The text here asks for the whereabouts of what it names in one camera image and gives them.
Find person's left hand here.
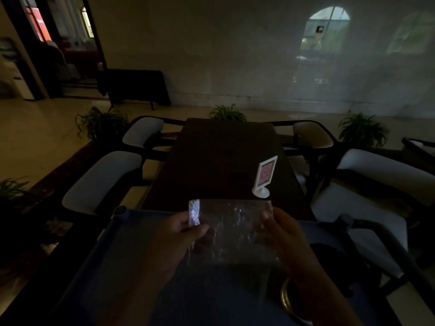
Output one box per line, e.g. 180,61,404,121
149,210,210,286

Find person's right hand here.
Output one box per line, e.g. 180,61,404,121
261,207,325,284

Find clear plastic bag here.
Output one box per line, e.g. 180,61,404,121
188,199,280,268

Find person's left forearm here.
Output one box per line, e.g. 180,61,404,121
99,268,179,326

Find person's right forearm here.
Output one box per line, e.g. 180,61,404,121
289,265,365,326

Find white table sign stand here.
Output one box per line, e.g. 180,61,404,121
252,155,278,199

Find dark wooden table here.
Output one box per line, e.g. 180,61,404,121
141,117,317,222

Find gold bangle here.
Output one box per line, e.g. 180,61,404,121
280,278,314,326

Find blue fabric cart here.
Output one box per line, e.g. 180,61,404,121
48,206,435,326

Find black chair with white cushion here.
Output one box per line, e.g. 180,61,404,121
270,120,338,173
310,148,435,279
401,137,435,160
61,150,152,223
121,115,186,156

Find green potted plant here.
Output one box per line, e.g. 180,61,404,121
208,104,247,122
0,177,33,204
338,112,390,149
75,106,130,142

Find table with black cloth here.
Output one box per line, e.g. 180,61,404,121
97,68,172,111

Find arched window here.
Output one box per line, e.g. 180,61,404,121
300,5,351,54

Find white cabinet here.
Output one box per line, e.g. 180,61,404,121
0,36,35,101

